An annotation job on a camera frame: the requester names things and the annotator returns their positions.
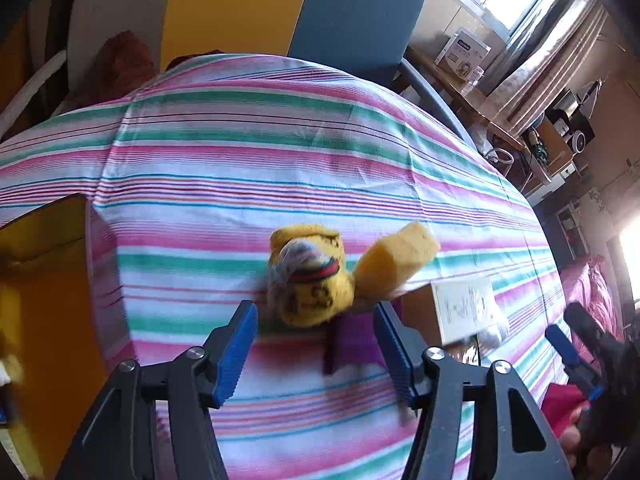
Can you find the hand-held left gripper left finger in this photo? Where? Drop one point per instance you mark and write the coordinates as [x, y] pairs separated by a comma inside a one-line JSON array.
[[235, 355]]

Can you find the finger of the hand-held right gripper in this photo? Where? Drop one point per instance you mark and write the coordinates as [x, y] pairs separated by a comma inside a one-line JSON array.
[[587, 327], [562, 342]]

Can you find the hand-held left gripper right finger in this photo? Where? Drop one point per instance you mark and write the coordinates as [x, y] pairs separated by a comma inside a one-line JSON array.
[[397, 355]]

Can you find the purple cloth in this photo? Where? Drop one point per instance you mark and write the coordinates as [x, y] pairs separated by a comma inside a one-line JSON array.
[[357, 340]]

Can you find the beige printed carton box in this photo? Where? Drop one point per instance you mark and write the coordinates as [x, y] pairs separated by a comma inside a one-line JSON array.
[[465, 310]]

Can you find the yellow plush wedge toy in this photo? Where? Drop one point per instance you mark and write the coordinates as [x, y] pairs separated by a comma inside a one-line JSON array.
[[395, 260]]

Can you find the gold-lined maroon tin box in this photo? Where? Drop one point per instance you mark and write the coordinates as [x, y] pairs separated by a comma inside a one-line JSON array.
[[55, 310]]

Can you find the person's right hand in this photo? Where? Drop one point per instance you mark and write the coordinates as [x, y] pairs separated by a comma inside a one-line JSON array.
[[570, 440]]

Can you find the magenta bed cover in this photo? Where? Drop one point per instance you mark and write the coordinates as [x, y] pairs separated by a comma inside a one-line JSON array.
[[590, 285]]

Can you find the black speaker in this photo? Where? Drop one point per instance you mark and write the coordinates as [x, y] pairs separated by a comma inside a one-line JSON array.
[[580, 132]]

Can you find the striped tablecloth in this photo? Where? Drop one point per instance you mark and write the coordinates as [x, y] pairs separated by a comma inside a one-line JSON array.
[[250, 160]]

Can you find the grey chair armrest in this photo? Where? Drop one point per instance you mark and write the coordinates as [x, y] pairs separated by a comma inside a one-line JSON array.
[[435, 97]]

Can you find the wooden desk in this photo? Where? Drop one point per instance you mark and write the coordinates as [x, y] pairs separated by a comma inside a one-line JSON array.
[[450, 97]]

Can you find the beige curtain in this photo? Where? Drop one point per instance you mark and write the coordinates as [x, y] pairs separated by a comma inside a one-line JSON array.
[[545, 60]]

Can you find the clear glass jar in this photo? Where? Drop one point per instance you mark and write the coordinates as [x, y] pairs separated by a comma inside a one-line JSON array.
[[474, 80]]

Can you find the white carton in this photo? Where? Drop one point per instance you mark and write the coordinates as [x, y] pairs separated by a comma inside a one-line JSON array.
[[460, 52]]

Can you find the dark red cloth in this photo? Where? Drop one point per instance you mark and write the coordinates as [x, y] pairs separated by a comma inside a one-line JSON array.
[[120, 65]]

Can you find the white padded armrest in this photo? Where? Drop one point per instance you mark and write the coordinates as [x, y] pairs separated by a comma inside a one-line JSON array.
[[30, 92]]

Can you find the grey yellow blue chair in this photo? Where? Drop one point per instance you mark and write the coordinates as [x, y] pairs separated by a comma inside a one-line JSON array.
[[350, 15]]

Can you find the wooden wardrobe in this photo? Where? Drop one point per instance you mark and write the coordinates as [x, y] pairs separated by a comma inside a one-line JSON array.
[[12, 60]]

